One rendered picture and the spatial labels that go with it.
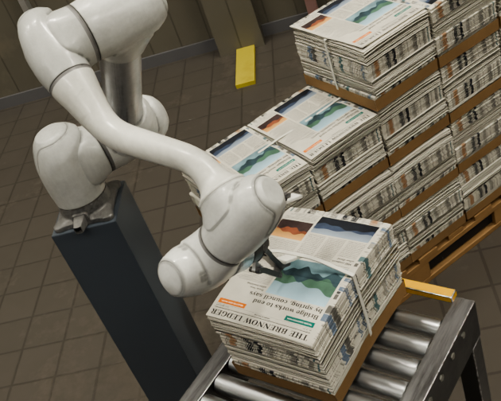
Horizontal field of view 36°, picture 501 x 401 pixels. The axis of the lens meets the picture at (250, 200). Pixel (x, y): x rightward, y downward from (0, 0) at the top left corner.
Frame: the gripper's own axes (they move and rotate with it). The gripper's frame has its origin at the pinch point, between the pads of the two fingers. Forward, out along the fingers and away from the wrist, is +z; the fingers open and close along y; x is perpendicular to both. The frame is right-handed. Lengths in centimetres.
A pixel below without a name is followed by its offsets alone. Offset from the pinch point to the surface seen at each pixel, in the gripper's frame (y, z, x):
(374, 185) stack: 13, 92, -28
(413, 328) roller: 27.2, 20.9, 20.5
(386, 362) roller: 31.7, 9.7, 19.5
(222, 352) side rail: 36.8, -0.4, -21.1
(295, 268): 9.9, -0.4, 0.7
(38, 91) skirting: 15, 207, -351
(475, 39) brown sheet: -35, 123, -8
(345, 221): 2.0, 15.7, 4.2
